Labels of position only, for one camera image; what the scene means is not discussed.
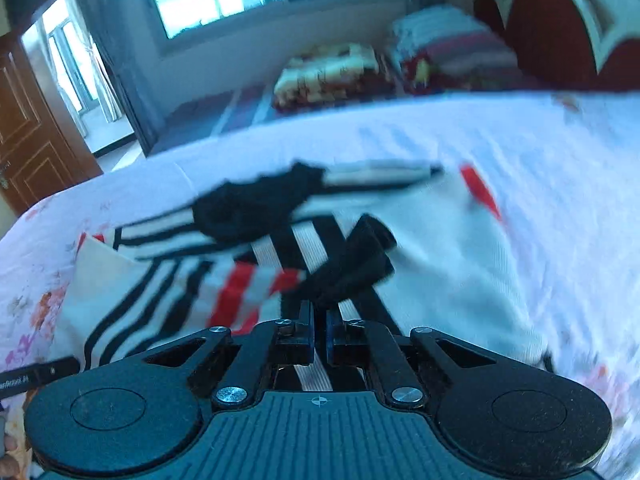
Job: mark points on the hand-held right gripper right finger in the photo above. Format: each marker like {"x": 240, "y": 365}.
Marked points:
{"x": 331, "y": 342}

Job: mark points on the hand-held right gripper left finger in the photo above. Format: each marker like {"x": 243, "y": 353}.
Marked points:
{"x": 304, "y": 340}

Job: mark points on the striped knit sweater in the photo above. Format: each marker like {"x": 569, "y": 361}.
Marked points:
{"x": 440, "y": 240}

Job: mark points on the brown wooden door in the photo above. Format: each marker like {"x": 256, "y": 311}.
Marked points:
{"x": 30, "y": 135}

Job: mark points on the purple striped mattress cover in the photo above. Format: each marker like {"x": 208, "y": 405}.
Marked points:
{"x": 225, "y": 110}

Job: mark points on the folded patterned brown blanket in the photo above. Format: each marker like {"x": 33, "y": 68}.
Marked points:
{"x": 327, "y": 75}

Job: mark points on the floral white bed sheet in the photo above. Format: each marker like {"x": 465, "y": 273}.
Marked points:
{"x": 560, "y": 185}

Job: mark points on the white tied curtain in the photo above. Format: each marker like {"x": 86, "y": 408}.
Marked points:
{"x": 102, "y": 85}

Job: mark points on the balcony window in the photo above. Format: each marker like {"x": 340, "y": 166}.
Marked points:
{"x": 67, "y": 60}

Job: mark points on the folded striped quilt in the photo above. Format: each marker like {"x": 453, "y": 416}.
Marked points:
{"x": 450, "y": 45}

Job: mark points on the red padded headboard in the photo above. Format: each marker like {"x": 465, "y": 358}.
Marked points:
{"x": 555, "y": 25}

